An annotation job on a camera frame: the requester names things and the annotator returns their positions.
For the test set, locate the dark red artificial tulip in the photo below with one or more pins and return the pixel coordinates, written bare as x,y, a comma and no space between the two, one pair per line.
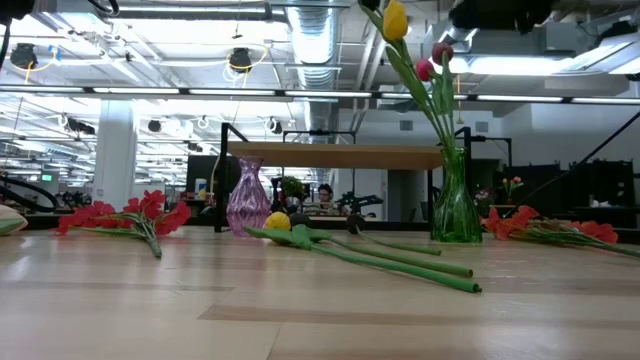
442,52

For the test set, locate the yellow artificial tulip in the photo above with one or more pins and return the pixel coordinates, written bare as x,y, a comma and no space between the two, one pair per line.
395,20
277,221

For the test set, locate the orange artificial flower bunch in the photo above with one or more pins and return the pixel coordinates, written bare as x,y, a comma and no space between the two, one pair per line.
520,217

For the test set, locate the green glass vase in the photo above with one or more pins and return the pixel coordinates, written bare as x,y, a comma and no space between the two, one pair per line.
456,215

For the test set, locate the thin-stemmed black tulip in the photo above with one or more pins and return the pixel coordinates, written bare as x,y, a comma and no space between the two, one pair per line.
355,223

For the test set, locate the purple glass vase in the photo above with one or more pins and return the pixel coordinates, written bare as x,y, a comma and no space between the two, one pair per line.
248,205

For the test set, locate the cream artificial tulip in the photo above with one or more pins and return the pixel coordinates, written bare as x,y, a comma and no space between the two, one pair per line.
11,220

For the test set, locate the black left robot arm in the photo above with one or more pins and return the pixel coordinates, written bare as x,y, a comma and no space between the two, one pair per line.
15,10

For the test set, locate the black background robot arm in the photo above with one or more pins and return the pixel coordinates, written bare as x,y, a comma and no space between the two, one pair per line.
357,202

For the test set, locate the small potted flowers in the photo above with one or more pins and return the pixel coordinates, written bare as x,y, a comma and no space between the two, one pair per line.
514,181

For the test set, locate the wooden shelf with black legs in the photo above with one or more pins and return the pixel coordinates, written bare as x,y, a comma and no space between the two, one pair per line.
335,156

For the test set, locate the black cabinet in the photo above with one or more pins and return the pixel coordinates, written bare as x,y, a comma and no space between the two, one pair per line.
600,182

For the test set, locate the person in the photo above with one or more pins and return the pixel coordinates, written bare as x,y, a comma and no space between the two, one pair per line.
325,192

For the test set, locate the potted green plant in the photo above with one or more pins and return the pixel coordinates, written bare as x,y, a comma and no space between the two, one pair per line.
291,186

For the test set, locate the long ceiling light strip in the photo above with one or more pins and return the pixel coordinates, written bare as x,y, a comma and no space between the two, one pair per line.
230,92

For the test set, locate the black monitor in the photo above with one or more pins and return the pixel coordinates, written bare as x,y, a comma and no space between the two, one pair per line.
200,172

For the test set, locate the red artificial flower bunch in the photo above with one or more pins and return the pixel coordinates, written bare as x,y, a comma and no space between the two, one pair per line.
150,202

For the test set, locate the white building column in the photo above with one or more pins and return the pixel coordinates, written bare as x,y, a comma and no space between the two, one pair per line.
115,160

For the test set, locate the silver ventilation duct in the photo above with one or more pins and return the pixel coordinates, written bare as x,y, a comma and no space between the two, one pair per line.
314,40

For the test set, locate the black background rig frame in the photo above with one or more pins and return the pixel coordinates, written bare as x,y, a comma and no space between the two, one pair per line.
320,132

